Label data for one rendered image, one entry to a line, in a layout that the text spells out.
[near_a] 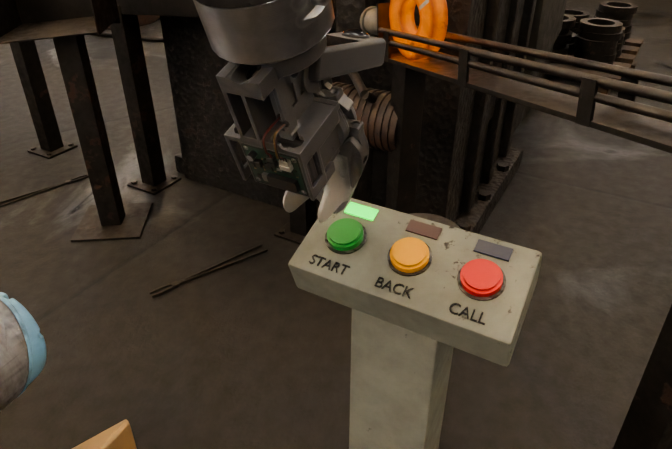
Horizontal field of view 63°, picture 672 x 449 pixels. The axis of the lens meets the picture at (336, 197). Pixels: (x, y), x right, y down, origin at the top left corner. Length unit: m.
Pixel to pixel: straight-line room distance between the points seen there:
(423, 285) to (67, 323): 1.10
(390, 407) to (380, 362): 0.07
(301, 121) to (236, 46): 0.09
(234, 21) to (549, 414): 1.07
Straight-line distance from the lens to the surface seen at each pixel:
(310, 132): 0.41
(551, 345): 1.41
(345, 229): 0.59
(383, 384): 0.66
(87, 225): 1.85
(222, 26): 0.37
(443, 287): 0.55
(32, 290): 1.66
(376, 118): 1.17
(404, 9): 1.13
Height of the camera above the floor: 0.94
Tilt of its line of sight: 31 degrees down
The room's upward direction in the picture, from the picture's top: straight up
